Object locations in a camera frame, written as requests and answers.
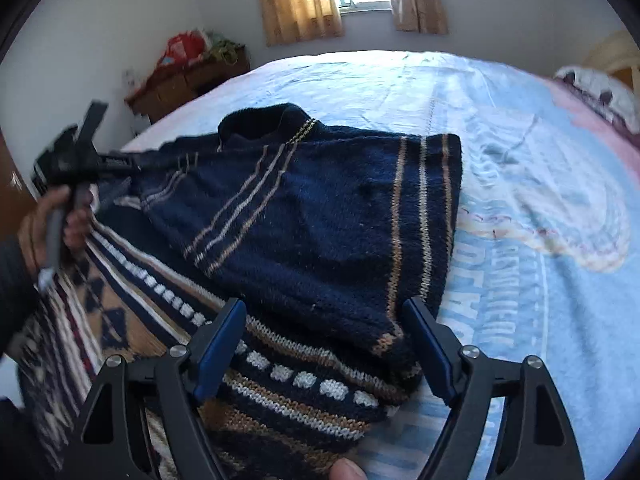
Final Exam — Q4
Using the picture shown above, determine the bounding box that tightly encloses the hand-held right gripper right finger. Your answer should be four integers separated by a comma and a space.
401, 296, 586, 480

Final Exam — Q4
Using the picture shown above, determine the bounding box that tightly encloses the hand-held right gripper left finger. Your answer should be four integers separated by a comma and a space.
60, 297, 248, 480

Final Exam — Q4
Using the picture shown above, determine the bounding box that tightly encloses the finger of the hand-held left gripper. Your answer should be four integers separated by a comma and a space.
97, 152, 138, 180

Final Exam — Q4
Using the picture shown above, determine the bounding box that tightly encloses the navy patterned knit sweater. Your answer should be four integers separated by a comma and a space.
17, 102, 463, 480

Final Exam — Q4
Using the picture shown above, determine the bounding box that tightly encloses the person's left forearm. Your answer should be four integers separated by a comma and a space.
0, 237, 42, 361

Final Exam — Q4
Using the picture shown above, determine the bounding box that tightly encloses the person's left hand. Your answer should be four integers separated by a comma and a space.
17, 185, 96, 281

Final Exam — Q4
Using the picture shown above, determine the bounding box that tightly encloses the person's right hand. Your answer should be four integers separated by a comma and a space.
330, 457, 368, 480

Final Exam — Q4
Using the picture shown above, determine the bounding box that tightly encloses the brown wooden door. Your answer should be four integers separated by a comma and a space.
0, 130, 21, 236

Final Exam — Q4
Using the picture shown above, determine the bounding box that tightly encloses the brown wooden cabinet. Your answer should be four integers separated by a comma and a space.
125, 47, 251, 123

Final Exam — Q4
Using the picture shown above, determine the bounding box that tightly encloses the red plastic bag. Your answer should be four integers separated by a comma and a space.
157, 30, 208, 68

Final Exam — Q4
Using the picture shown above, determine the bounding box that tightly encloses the green plastic bag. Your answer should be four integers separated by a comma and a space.
205, 32, 246, 66

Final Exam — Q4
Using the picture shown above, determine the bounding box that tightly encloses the light blue printed blanket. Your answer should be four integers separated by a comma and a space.
15, 50, 640, 480

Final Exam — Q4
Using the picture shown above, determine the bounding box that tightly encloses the floral pillow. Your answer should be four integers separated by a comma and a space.
552, 65, 640, 133

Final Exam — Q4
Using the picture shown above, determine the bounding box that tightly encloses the beige headboard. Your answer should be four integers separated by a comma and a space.
582, 30, 640, 86

